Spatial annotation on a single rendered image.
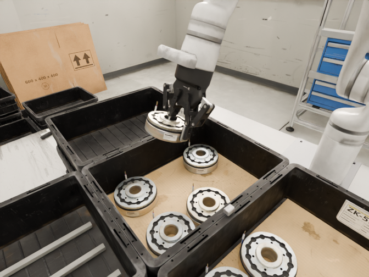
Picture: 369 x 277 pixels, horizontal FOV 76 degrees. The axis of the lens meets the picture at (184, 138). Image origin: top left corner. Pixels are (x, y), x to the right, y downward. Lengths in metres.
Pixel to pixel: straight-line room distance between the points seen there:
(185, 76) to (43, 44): 2.79
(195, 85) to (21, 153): 0.85
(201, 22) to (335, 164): 0.50
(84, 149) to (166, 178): 0.30
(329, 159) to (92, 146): 0.70
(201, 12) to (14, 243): 0.59
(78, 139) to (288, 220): 0.68
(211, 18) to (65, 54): 2.87
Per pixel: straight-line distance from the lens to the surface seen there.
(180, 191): 0.63
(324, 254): 0.60
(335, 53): 2.29
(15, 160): 1.13
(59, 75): 3.22
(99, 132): 0.90
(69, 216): 0.64
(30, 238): 0.64
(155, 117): 0.54
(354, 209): 0.60
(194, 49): 0.46
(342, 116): 0.70
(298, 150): 0.88
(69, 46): 3.27
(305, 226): 0.63
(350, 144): 0.71
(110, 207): 0.49
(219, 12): 0.47
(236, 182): 0.67
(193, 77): 0.46
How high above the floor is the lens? 1.30
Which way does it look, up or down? 35 degrees down
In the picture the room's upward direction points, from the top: straight up
